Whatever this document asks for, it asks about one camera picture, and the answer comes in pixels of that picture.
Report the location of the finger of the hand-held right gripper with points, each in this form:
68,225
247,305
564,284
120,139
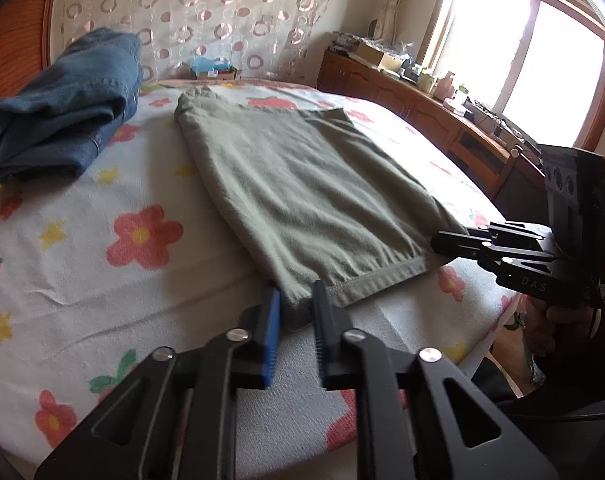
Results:
512,234
457,244

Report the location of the open cardboard box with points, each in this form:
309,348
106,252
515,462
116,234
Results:
382,57

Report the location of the brown slatted wooden wardrobe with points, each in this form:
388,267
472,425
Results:
12,35

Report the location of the person's right hand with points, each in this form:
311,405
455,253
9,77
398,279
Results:
542,330

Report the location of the white floral bed sheet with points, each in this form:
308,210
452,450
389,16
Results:
132,310

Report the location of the olive green pants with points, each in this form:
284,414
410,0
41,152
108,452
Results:
307,185

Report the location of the wooden framed window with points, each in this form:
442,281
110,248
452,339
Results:
532,60

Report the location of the pink tissue pack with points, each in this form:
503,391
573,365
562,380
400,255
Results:
455,106

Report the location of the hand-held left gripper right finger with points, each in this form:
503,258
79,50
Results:
321,345

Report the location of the circle patterned wall curtain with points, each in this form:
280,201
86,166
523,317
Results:
207,10

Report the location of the colourful floral blanket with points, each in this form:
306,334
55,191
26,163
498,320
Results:
262,84

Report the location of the pink bottle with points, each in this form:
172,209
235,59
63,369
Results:
447,87

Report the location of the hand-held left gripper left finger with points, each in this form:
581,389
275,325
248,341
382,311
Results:
271,345

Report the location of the stack of small boxes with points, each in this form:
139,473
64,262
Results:
345,42

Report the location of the folded blue jeans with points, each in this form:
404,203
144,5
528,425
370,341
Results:
57,110

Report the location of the cardboard box with blue bag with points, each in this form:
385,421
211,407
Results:
222,74

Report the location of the long wooden cabinet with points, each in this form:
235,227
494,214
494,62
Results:
407,105

